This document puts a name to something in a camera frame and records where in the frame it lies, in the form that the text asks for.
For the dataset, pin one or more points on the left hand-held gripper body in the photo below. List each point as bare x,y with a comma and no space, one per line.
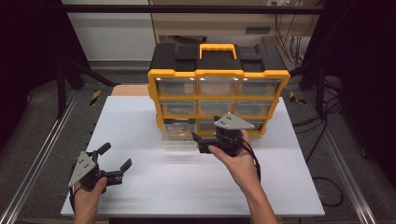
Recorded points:
81,168

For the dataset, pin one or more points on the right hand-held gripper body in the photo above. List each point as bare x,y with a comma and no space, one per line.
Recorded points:
232,123

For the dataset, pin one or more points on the clear plastic drawer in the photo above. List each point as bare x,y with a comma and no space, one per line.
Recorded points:
177,141

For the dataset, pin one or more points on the yellow black drawer organizer cabinet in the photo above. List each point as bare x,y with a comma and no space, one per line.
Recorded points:
218,73

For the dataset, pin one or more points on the person's left hand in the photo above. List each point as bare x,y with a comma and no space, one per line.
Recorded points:
88,196

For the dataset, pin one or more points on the person's right hand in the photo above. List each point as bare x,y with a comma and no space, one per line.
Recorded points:
243,168

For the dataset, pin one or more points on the yellow black striped foot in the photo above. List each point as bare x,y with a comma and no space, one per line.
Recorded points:
294,98
95,97

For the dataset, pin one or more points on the light wooden board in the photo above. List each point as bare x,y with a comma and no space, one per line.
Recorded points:
130,90

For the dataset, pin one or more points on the black metal stand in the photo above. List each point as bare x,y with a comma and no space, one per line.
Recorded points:
320,93
61,93

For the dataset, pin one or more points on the light wooden furniture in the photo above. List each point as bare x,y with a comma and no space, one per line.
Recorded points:
218,25

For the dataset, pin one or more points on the black curtain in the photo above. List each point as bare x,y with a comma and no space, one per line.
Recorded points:
361,77
28,62

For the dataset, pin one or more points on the white power strip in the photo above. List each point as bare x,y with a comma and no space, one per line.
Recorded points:
280,2

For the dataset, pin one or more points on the aluminium frame rail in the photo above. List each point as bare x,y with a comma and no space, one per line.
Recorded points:
348,180
37,155

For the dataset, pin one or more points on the black horizontal frame bar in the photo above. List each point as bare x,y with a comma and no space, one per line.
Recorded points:
186,9

